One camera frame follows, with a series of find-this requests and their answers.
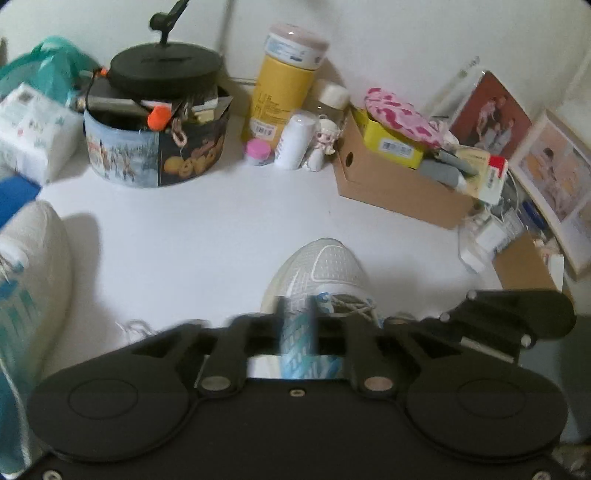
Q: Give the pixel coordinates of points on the yellow box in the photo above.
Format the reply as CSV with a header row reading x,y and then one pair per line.
x,y
392,143

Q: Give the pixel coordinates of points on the white paper sheet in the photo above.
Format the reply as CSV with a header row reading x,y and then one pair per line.
x,y
455,87

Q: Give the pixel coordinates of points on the black desk lamp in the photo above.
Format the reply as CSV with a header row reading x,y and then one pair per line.
x,y
166,69

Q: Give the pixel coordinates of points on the round blue cookie tin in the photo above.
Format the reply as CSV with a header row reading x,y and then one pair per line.
x,y
124,157

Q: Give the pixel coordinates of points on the white jar with pink lid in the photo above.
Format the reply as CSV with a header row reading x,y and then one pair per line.
x,y
295,46

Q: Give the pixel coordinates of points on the white tissue pack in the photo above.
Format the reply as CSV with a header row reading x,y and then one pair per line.
x,y
32,134

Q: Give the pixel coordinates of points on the pink heart-patterned cloth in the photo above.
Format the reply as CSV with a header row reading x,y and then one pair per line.
x,y
401,117

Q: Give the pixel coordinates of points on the white charger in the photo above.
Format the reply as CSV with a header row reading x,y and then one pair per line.
x,y
488,236

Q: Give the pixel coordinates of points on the framed family photo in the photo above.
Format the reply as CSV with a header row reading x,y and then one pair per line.
x,y
494,115

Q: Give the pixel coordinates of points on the grey pouch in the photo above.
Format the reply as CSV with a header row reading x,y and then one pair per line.
x,y
445,173

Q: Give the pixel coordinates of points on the brown cardboard box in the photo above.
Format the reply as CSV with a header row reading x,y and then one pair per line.
x,y
392,194

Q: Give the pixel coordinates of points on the yellow canister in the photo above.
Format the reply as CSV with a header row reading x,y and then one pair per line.
x,y
277,101

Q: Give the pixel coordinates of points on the white mesh sneaker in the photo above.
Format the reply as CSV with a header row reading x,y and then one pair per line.
x,y
323,267
41,258

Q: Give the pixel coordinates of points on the wooden framed baby photo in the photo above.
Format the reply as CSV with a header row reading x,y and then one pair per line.
x,y
558,184

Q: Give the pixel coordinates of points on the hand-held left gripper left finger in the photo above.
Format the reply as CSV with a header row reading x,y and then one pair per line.
x,y
281,327

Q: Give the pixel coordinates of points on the teal plastic bag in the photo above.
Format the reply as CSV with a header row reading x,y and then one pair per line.
x,y
51,60

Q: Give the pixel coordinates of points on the clear bottle with white cap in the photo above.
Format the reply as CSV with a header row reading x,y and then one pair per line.
x,y
332,99

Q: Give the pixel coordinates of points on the blonde doll figurine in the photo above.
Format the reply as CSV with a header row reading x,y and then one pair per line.
x,y
323,143

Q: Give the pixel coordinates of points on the orange cap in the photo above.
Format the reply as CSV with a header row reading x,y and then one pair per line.
x,y
158,117

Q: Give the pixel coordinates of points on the blue lid jar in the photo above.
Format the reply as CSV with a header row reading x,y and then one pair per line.
x,y
533,214

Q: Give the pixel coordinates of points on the clear plastic container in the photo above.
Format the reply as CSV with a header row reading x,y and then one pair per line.
x,y
471,258

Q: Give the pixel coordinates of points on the black flat case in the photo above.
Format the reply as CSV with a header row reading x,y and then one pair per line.
x,y
115,101

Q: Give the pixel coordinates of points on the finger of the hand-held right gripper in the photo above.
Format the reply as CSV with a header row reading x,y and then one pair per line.
x,y
485,341
461,307

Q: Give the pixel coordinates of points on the small white bottle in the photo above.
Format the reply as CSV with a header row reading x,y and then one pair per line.
x,y
295,143

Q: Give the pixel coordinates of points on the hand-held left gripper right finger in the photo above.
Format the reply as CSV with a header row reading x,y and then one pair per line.
x,y
319,327

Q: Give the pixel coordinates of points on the small pink jar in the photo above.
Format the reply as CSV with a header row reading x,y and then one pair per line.
x,y
257,152

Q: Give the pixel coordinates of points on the brown cardboard piece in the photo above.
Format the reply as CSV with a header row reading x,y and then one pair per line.
x,y
521,265

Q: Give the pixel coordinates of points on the white box with red label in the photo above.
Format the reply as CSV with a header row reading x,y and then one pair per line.
x,y
485,177

